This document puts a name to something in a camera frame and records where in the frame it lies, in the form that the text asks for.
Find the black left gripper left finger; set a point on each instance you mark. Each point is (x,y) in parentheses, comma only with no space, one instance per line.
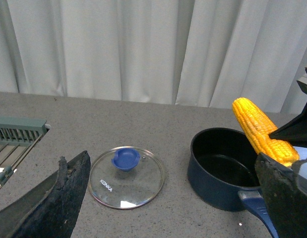
(51,209)

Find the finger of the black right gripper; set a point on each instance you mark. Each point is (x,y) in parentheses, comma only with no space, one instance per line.
(295,131)

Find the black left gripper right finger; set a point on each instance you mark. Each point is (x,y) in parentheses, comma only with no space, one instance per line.
(285,194)

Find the yellow corn cob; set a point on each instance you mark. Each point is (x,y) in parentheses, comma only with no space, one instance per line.
(257,126)

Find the glass pot lid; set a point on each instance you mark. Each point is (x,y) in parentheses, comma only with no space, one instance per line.
(126,177)

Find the dark blue saucepan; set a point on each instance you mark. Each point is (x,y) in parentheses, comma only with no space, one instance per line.
(221,171)

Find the green dish rack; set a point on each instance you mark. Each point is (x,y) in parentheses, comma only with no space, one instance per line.
(17,138)

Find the grey-white curtain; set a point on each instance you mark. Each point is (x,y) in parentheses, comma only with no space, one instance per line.
(202,53)

